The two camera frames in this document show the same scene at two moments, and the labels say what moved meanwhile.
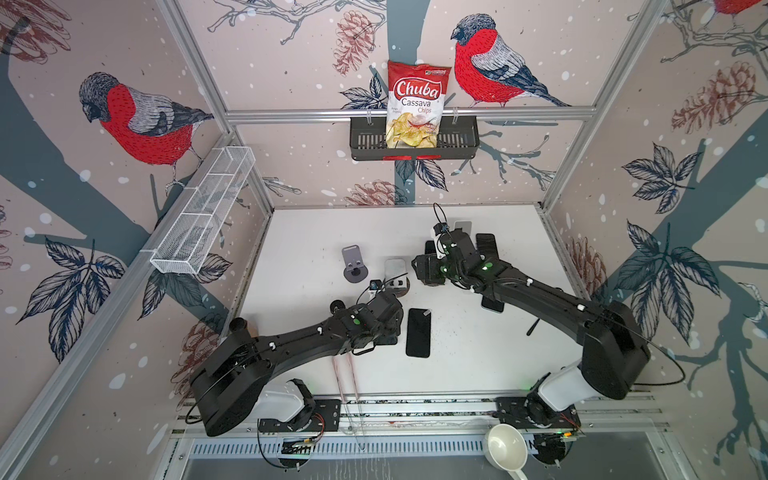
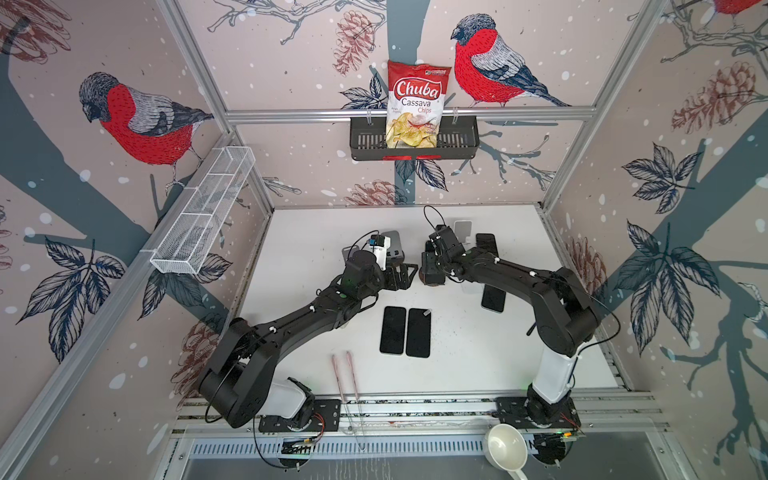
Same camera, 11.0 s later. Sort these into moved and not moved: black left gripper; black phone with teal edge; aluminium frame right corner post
Moved: black left gripper
Not moved: black phone with teal edge; aluminium frame right corner post
